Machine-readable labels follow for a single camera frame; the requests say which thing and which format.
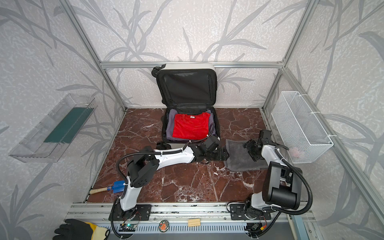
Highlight pink item in basket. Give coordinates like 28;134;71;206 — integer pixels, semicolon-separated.
289;147;305;159

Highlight black and yellow glove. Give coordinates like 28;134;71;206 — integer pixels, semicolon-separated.
53;219;110;240

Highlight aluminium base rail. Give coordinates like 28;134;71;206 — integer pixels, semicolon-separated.
64;201;316;224

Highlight red t-shirt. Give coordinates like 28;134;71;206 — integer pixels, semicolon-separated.
173;113;211;140

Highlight small wooden block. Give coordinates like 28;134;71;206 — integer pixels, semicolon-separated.
188;219;201;228

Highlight purple trousers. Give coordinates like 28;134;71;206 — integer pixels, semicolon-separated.
166;109;216;141

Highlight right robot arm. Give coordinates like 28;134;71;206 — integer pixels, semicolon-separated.
244;130;314;220

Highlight white wire mesh basket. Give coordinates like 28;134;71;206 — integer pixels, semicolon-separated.
272;91;334;164

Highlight round red green badge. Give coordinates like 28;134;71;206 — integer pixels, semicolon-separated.
159;220;170;233

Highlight grey towel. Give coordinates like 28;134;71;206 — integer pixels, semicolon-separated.
224;140;268;172

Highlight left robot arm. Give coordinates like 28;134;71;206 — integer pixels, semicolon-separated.
109;134;230;222

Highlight black and white suitcase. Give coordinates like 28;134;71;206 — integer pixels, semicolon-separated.
152;63;220;144

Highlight green circuit board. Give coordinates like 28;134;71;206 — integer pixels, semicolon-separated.
119;224;138;233

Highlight clear plastic wall tray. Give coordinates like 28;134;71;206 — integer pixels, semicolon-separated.
9;94;98;163

